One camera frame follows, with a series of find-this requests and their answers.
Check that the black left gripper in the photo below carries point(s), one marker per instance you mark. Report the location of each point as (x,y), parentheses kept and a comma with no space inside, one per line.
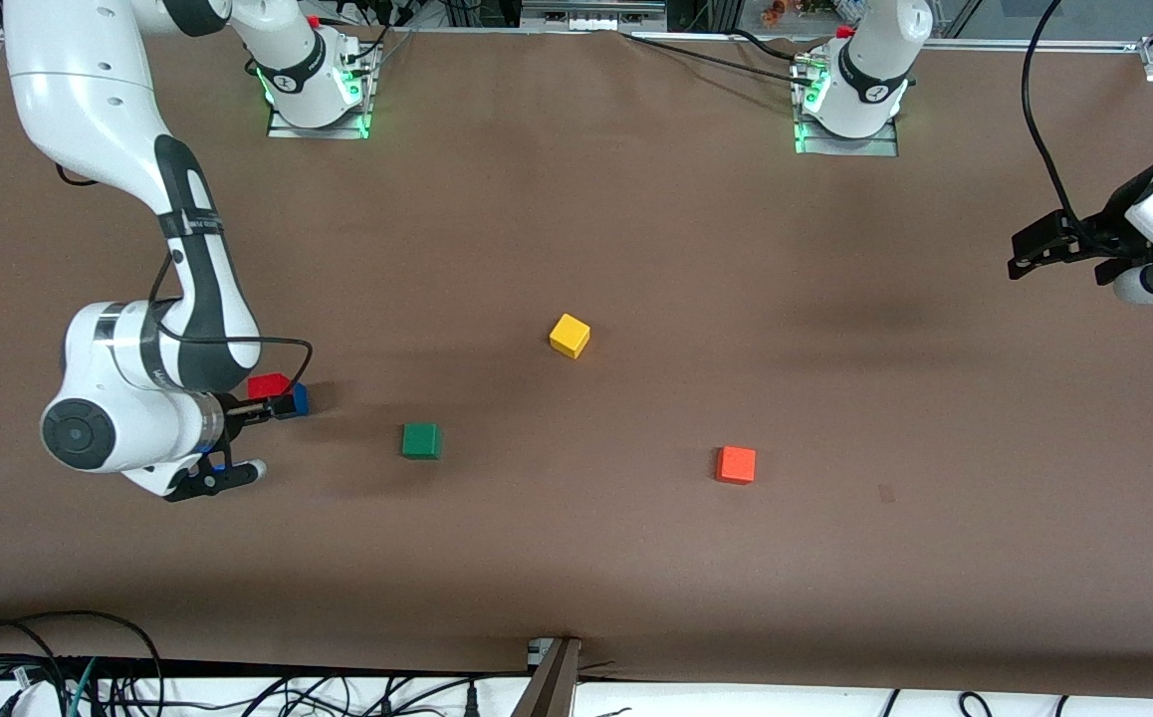
(1097,235)

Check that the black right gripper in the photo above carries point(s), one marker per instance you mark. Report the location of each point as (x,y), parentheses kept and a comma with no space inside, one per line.
(236,409)

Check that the red cube block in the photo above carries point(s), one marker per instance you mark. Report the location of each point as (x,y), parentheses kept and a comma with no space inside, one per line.
(266,385)

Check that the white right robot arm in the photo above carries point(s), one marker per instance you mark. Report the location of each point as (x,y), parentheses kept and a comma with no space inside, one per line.
(89,100)

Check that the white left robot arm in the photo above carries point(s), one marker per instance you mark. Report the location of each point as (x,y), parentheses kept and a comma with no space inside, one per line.
(865,100)

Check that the blue cube block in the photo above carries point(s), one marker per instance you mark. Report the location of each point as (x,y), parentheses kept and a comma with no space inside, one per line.
(302,398)

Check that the green cube block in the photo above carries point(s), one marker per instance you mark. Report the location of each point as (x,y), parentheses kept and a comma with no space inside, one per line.
(421,441)

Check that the yellow cube block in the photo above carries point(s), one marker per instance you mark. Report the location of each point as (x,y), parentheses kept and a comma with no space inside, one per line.
(570,337)

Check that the orange cube block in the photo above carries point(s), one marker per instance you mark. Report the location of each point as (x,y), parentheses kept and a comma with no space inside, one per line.
(736,465)

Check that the brown table cover sheet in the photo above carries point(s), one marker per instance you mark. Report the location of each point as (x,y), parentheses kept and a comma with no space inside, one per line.
(576,558)

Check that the aluminium profile bar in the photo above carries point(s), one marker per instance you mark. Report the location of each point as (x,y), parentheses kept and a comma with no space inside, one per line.
(552,687)

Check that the white power strip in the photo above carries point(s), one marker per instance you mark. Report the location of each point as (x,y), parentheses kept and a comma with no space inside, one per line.
(591,20)

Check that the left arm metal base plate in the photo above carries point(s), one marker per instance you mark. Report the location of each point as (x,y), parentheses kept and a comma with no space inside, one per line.
(880,149)

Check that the aluminium table edge rail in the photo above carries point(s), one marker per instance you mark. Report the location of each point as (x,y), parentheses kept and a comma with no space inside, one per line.
(1035,44)

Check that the black table edge rail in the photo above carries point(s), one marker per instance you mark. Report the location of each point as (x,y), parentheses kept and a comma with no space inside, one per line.
(238,669)

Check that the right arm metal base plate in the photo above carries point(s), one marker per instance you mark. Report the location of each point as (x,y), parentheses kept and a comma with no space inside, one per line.
(283,131)

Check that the small metal bracket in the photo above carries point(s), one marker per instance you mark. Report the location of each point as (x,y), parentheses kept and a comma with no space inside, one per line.
(537,652)

